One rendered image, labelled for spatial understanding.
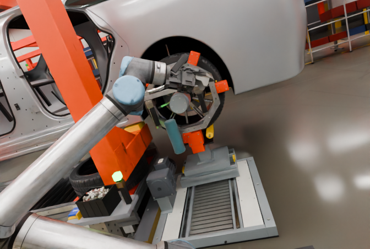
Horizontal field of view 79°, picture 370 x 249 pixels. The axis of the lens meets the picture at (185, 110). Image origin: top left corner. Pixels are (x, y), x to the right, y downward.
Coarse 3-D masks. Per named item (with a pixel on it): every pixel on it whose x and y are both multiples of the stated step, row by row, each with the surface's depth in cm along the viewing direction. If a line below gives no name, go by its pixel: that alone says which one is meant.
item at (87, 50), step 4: (112, 40) 522; (104, 44) 520; (108, 44) 525; (84, 48) 534; (88, 48) 533; (108, 48) 522; (84, 52) 536; (88, 52) 535; (108, 52) 526; (88, 56) 544; (92, 56) 559; (92, 60) 597; (92, 72) 548; (96, 72) 547; (96, 76) 567; (100, 80) 609; (100, 88) 558
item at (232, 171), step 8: (232, 152) 210; (184, 160) 227; (232, 160) 202; (224, 168) 191; (232, 168) 190; (184, 176) 198; (192, 176) 197; (200, 176) 190; (208, 176) 189; (216, 176) 188; (224, 176) 187; (232, 176) 187; (184, 184) 194; (192, 184) 193; (200, 184) 192
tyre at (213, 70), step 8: (168, 56) 174; (176, 56) 170; (200, 56) 180; (168, 64) 172; (200, 64) 169; (208, 64) 169; (216, 72) 170; (216, 80) 171; (224, 96) 175; (144, 104) 184; (216, 112) 179
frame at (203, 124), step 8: (184, 64) 162; (192, 64) 162; (208, 72) 163; (152, 88) 171; (216, 96) 166; (216, 104) 168; (160, 120) 178; (208, 120) 173; (184, 128) 177; (192, 128) 176; (200, 128) 175
